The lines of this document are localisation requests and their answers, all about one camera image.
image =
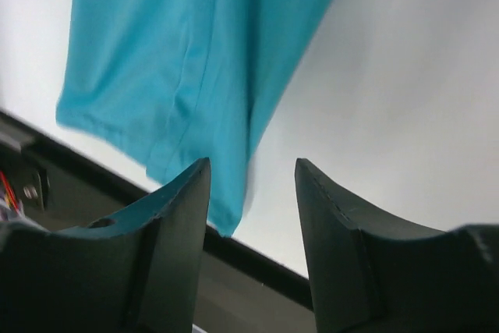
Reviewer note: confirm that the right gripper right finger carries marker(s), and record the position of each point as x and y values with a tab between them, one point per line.
372	271

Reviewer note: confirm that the teal t shirt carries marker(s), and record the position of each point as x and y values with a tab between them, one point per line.
168	82

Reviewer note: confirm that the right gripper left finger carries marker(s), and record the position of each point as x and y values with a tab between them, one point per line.
136	270

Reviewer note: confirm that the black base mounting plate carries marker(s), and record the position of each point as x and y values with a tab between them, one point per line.
234	278

